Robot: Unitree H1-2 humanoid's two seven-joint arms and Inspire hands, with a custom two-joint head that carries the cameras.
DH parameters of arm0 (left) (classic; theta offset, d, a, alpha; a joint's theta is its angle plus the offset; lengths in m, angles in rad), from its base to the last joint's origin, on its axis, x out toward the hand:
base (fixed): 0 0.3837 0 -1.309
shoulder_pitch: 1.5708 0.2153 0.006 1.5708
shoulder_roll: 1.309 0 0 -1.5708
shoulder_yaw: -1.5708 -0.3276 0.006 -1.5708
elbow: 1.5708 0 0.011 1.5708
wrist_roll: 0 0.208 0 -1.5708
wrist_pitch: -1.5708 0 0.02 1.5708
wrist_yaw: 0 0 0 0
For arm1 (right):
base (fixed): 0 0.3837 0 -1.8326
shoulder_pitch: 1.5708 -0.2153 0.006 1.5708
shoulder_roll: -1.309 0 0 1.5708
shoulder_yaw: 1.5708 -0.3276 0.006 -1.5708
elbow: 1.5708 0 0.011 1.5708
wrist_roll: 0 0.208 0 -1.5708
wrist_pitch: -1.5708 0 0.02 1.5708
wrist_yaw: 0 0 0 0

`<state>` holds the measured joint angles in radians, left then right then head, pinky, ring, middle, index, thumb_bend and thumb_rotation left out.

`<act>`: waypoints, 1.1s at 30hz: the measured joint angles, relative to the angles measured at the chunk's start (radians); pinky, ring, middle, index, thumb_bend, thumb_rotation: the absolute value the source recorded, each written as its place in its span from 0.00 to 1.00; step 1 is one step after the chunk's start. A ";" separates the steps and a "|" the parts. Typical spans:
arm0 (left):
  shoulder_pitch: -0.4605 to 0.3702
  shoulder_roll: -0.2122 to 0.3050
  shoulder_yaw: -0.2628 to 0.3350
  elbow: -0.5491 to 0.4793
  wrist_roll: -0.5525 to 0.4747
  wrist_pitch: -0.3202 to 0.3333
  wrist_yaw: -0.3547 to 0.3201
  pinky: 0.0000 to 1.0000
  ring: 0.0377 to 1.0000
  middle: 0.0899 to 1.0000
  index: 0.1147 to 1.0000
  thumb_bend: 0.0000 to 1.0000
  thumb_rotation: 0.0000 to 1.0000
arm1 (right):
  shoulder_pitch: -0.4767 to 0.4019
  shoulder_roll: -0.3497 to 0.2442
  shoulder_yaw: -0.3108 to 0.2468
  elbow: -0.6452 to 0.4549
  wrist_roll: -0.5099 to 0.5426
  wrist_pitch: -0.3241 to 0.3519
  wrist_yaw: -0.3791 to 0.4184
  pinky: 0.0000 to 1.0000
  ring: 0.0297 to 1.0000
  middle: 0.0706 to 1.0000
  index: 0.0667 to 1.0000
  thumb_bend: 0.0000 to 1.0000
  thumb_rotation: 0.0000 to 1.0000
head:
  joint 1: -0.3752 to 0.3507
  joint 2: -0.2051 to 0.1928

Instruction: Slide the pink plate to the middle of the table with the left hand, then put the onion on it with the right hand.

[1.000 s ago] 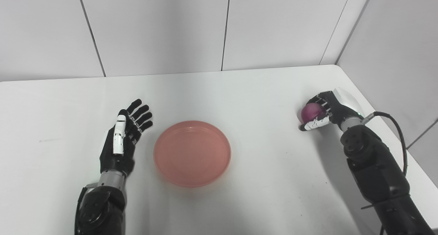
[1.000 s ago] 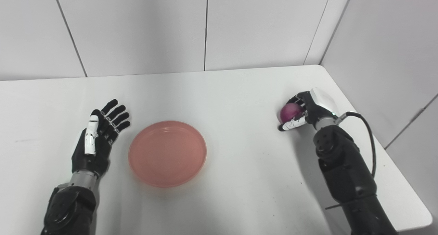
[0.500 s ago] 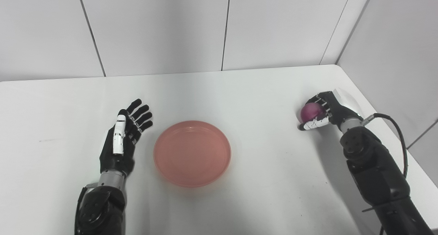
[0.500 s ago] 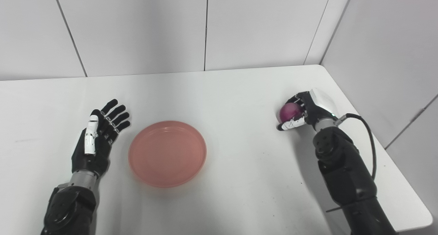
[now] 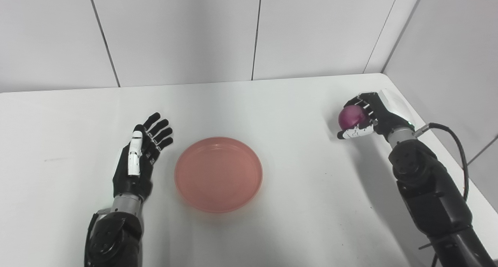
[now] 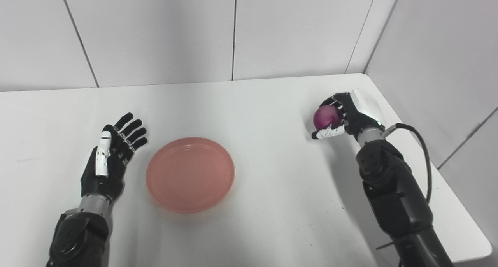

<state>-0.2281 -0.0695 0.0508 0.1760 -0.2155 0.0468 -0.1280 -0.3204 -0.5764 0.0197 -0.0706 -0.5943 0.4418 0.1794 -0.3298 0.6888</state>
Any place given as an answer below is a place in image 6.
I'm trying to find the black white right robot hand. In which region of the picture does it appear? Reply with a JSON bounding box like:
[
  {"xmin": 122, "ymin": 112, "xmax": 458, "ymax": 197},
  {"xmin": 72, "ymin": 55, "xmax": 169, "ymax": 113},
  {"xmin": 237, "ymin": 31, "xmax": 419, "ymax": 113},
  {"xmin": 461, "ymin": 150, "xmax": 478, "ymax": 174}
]
[{"xmin": 311, "ymin": 89, "xmax": 386, "ymax": 140}]

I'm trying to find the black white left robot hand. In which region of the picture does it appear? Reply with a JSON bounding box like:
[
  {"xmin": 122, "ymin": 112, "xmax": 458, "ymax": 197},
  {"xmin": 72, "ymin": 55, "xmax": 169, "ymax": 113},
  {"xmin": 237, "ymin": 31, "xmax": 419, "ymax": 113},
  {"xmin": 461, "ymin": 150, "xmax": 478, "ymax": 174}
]
[{"xmin": 80, "ymin": 112, "xmax": 149, "ymax": 202}]

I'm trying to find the purple red onion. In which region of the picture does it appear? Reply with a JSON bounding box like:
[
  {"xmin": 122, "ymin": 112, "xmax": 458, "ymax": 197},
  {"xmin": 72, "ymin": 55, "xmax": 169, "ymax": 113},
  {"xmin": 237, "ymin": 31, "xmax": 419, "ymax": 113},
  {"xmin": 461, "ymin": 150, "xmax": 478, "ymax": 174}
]
[{"xmin": 313, "ymin": 105, "xmax": 344, "ymax": 130}]

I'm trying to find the pink round plate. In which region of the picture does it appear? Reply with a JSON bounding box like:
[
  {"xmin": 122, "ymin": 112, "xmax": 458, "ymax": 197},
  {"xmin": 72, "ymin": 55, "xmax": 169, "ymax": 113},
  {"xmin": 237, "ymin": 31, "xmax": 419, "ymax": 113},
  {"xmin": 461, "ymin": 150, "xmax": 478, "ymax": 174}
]
[{"xmin": 146, "ymin": 137, "xmax": 235, "ymax": 214}]

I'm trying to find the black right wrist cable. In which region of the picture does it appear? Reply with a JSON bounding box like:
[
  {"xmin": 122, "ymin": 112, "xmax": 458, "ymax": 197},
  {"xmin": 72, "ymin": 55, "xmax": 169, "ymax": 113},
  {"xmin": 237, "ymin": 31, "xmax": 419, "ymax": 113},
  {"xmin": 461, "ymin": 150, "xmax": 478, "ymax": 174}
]
[{"xmin": 381, "ymin": 123, "xmax": 433, "ymax": 204}]

